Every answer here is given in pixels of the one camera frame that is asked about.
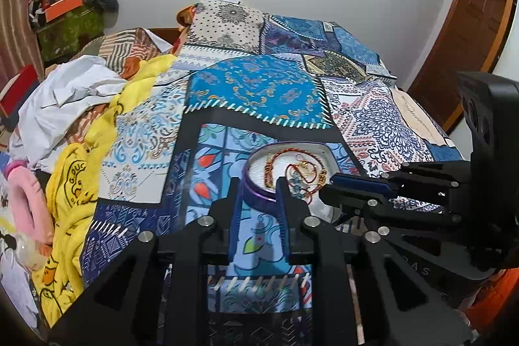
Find purple heart-shaped tin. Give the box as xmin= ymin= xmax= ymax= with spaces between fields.
xmin=242 ymin=141 xmax=349 ymax=227

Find yellow printed cloth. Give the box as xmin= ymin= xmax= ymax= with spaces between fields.
xmin=32 ymin=56 xmax=179 ymax=330

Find orange striped bedding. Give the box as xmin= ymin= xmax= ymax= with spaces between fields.
xmin=73 ymin=28 xmax=179 ymax=79

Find blue patchwork blanket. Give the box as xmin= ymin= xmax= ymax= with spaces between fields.
xmin=81 ymin=0 xmax=465 ymax=346

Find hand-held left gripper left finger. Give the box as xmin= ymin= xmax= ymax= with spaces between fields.
xmin=49 ymin=178 xmax=244 ymax=346

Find gold and red necklaces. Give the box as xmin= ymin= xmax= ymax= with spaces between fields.
xmin=284 ymin=161 xmax=321 ymax=205

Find white wardrobe door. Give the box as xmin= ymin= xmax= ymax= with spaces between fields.
xmin=490 ymin=0 xmax=519 ymax=81

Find striped brown curtain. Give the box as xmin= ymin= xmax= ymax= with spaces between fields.
xmin=0 ymin=0 xmax=57 ymax=87

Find orange box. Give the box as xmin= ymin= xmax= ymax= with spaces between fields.
xmin=42 ymin=0 xmax=84 ymax=22

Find pink plush item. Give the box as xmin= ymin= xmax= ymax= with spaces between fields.
xmin=6 ymin=161 xmax=53 ymax=245

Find white cloth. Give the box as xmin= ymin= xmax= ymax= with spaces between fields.
xmin=8 ymin=54 xmax=128 ymax=174

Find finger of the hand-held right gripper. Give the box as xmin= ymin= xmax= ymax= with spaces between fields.
xmin=318 ymin=186 xmax=471 ymax=245
xmin=330 ymin=161 xmax=475 ymax=209

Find orange cloth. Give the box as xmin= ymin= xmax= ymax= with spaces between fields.
xmin=177 ymin=3 xmax=203 ymax=27

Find gold chain necklace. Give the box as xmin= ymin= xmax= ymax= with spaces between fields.
xmin=296 ymin=153 xmax=329 ymax=193

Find person's right forearm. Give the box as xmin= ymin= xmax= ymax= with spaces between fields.
xmin=462 ymin=269 xmax=515 ymax=330

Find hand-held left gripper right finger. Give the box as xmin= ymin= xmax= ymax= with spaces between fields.
xmin=276 ymin=178 xmax=475 ymax=346

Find wooden door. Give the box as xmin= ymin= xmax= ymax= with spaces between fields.
xmin=407 ymin=0 xmax=515 ymax=134

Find brown bead bracelet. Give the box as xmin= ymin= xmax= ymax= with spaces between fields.
xmin=263 ymin=151 xmax=285 ymax=187

